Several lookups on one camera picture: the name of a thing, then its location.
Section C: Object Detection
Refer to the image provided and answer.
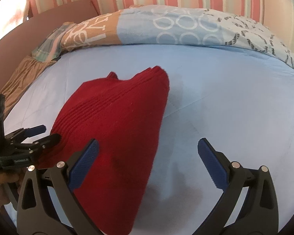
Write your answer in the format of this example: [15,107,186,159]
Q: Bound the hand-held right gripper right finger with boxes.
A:
[197,138,280,235]

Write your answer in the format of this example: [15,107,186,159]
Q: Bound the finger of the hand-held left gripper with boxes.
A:
[4,124,47,142]
[11,133,62,150]

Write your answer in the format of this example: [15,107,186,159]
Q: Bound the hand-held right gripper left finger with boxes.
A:
[17,138,103,235]

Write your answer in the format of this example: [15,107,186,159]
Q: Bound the red knitted sweater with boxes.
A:
[37,66,171,235]

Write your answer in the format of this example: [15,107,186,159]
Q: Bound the person's left hand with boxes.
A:
[0,170,24,207]

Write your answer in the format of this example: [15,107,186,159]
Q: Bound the brown crumpled cloth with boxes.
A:
[0,55,57,118]

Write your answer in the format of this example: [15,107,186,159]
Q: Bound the bed with light blue sheet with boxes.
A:
[2,43,294,235]

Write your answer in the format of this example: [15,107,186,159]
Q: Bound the plaid pillow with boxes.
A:
[31,22,76,63]

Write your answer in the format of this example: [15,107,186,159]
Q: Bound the brown headboard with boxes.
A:
[0,0,98,95]

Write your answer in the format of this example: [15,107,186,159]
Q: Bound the patterned blue and tan duvet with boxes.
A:
[60,5,294,73]

